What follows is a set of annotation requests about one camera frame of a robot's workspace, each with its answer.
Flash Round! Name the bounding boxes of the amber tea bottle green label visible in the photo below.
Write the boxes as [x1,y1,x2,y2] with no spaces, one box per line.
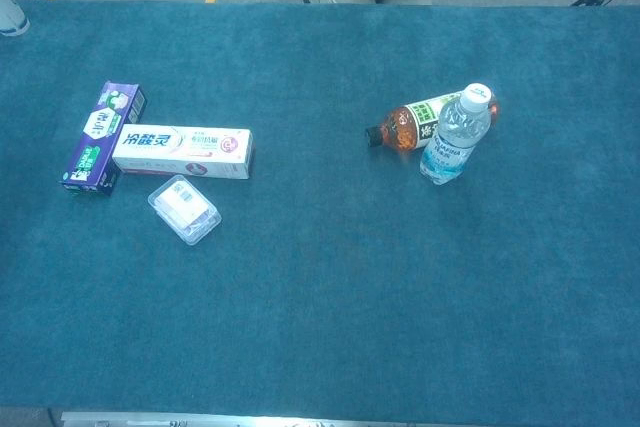
[364,90,501,153]

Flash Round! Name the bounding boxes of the clear water bottle blue label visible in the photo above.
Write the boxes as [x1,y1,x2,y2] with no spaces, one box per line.
[418,82,494,186]

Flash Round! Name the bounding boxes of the clear plastic box barcode label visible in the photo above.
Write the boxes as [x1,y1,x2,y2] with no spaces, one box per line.
[147,174,223,247]

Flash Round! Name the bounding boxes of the white toothpaste box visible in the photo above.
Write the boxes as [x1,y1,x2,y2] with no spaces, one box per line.
[111,123,256,181]

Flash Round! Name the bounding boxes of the purple toothpaste box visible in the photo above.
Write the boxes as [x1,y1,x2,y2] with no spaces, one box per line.
[60,80,148,198]

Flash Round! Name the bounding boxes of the teal felt table cloth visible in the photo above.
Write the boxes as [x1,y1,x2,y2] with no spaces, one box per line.
[0,0,640,411]

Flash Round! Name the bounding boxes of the white cup blue band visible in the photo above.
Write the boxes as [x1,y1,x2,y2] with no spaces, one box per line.
[0,0,30,37]

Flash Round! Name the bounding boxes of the aluminium frame rail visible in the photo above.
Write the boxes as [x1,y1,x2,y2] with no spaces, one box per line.
[59,410,361,427]

